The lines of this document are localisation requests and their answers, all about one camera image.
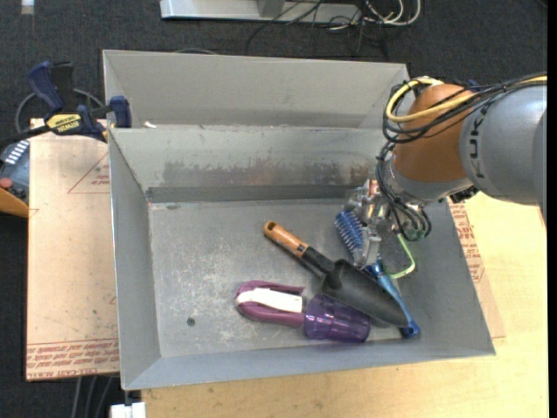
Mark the blue brush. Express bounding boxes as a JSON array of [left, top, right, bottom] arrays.
[[333, 209, 422, 340]]

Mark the purple plastic cup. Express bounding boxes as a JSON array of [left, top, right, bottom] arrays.
[[302, 293, 372, 344]]

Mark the grey metal bin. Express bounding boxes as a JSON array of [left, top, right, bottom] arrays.
[[102, 49, 497, 392]]

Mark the purple and white tool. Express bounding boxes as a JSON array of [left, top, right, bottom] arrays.
[[233, 280, 308, 327]]

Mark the green-rimmed black pad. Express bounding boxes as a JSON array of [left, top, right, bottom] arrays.
[[377, 230, 417, 280]]

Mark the orange-handled black trowel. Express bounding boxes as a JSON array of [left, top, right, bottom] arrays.
[[263, 219, 411, 328]]

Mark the brown cardboard board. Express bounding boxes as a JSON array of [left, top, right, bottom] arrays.
[[25, 118, 508, 383]]

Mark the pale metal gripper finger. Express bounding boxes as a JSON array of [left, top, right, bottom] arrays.
[[352, 232, 372, 270], [370, 229, 385, 264]]

